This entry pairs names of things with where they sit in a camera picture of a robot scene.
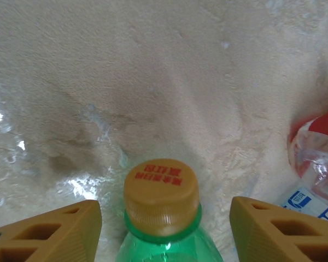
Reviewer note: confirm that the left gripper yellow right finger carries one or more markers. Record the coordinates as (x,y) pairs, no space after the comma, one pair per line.
(262,232)

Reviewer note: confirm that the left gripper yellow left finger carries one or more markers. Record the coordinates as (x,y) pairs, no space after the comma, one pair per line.
(43,234)

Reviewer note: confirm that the clear bottle blue label white cap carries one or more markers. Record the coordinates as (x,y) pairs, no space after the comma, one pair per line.
(303,203)

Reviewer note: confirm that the green bottle yellow cap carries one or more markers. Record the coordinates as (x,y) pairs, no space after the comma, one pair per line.
(161,196)

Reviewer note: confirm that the clear bottle red white label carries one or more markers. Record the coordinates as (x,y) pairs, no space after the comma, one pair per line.
(325,122)

